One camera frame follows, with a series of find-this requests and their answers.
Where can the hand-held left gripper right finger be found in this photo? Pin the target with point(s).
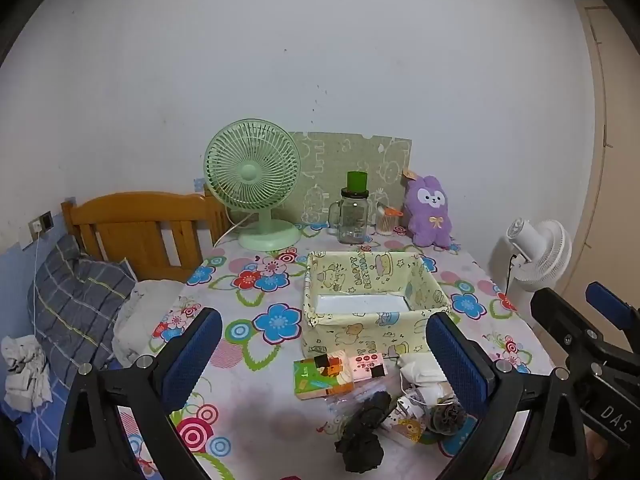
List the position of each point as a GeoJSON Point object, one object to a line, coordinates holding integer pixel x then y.
{"type": "Point", "coordinates": [457, 360]}

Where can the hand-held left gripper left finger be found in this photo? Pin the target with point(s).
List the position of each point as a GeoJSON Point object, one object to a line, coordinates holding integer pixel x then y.
{"type": "Point", "coordinates": [192, 355]}

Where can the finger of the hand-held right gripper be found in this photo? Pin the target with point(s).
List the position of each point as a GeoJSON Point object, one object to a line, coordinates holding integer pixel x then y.
{"type": "Point", "coordinates": [565, 325]}
{"type": "Point", "coordinates": [607, 302]}

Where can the brown scrunchie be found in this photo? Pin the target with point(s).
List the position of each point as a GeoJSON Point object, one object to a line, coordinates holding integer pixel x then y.
{"type": "Point", "coordinates": [447, 417]}

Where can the yellow cartoon tissue pack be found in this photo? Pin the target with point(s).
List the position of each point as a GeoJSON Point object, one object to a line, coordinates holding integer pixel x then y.
{"type": "Point", "coordinates": [405, 422]}

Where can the yellow cartoon storage box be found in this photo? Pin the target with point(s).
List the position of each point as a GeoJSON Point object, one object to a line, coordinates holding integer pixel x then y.
{"type": "Point", "coordinates": [370, 332]}

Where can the black sock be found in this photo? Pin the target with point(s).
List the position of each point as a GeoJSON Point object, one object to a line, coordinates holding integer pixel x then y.
{"type": "Point", "coordinates": [372, 410]}
{"type": "Point", "coordinates": [360, 450]}

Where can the green tissue pack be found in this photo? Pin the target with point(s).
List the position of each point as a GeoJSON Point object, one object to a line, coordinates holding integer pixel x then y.
{"type": "Point", "coordinates": [310, 377]}

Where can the white bundled blanket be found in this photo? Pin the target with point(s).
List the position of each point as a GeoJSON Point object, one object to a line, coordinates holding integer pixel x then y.
{"type": "Point", "coordinates": [145, 310]}

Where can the floral printed tablecloth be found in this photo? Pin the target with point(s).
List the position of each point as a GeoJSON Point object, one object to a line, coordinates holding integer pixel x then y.
{"type": "Point", "coordinates": [260, 360]}

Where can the white standing fan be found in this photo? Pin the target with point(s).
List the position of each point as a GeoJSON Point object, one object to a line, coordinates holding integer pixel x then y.
{"type": "Point", "coordinates": [542, 255]}

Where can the pink tissue pack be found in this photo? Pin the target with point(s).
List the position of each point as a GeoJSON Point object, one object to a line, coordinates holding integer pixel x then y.
{"type": "Point", "coordinates": [367, 366]}

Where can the clear plastic bags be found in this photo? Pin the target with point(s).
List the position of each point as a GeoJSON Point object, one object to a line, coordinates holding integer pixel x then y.
{"type": "Point", "coordinates": [350, 399]}

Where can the blue plaid pillow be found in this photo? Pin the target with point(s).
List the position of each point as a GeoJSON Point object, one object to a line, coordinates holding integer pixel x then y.
{"type": "Point", "coordinates": [75, 305]}

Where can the beige door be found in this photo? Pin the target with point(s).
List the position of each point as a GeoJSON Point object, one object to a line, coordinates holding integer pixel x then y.
{"type": "Point", "coordinates": [600, 160]}

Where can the wooden bed headboard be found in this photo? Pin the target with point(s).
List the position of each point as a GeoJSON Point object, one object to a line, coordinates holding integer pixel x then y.
{"type": "Point", "coordinates": [130, 220]}

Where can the purple plush bunny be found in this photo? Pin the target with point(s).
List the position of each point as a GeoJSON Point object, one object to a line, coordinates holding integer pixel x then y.
{"type": "Point", "coordinates": [430, 210]}

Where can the blue bed sheet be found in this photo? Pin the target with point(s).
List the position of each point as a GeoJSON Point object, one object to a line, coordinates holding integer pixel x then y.
{"type": "Point", "coordinates": [45, 435]}

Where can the crumpled grey white cloth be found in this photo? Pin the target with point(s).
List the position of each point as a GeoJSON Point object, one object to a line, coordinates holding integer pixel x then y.
{"type": "Point", "coordinates": [25, 370]}

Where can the glass jar with green lid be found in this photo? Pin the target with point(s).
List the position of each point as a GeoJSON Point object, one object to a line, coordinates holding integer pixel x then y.
{"type": "Point", "coordinates": [352, 215]}

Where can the green desk fan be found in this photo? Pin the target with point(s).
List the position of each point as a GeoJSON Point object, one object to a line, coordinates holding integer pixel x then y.
{"type": "Point", "coordinates": [247, 172]}

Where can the green cartoon printed board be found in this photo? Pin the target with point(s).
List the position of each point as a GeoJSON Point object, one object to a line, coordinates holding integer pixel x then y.
{"type": "Point", "coordinates": [340, 160]}

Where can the wall socket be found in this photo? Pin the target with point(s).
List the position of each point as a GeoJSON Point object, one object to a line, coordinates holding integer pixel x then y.
{"type": "Point", "coordinates": [42, 222]}

